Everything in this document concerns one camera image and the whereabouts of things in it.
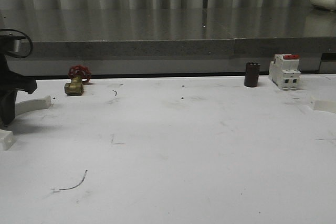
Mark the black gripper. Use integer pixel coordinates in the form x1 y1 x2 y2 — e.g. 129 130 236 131
1 35 37 125

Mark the white half clamp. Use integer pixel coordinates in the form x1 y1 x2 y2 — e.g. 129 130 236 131
1 95 52 151
310 100 336 114

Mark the brass valve red handwheel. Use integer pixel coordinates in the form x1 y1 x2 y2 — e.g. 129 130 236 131
64 65 91 95

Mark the grey stone counter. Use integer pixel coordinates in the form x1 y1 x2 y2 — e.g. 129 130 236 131
1 7 335 76

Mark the dark brown cylinder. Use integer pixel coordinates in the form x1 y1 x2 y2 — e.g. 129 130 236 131
244 62 260 88

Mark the black cable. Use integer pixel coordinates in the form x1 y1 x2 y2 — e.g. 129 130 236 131
0 28 33 59

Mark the white circuit breaker red switch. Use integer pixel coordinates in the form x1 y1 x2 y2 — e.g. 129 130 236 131
268 54 301 90

